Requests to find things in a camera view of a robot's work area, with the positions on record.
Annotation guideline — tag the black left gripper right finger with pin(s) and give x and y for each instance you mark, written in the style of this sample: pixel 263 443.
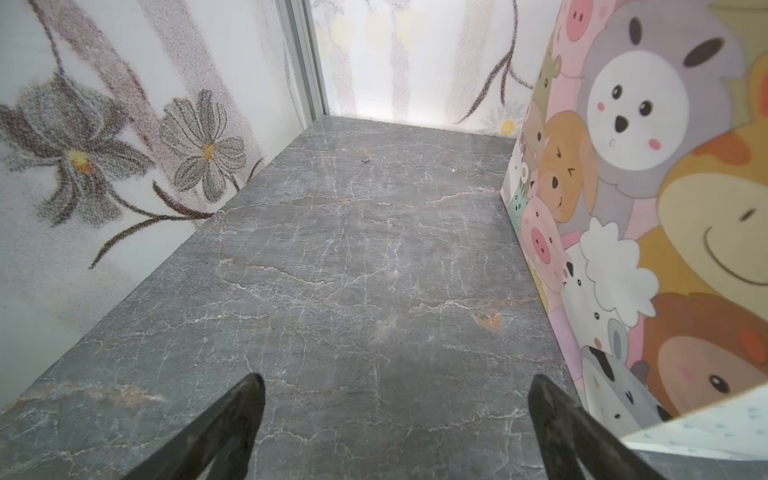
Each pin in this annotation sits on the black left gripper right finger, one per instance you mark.
pixel 571 442

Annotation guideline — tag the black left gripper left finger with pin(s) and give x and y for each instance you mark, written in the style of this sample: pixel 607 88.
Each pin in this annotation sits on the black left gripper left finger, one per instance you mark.
pixel 218 444

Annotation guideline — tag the cartoon animal paper bag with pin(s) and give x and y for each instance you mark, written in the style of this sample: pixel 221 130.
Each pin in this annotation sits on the cartoon animal paper bag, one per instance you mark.
pixel 638 194

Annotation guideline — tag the aluminium left corner post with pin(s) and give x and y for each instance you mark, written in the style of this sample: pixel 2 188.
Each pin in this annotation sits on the aluminium left corner post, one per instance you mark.
pixel 304 55

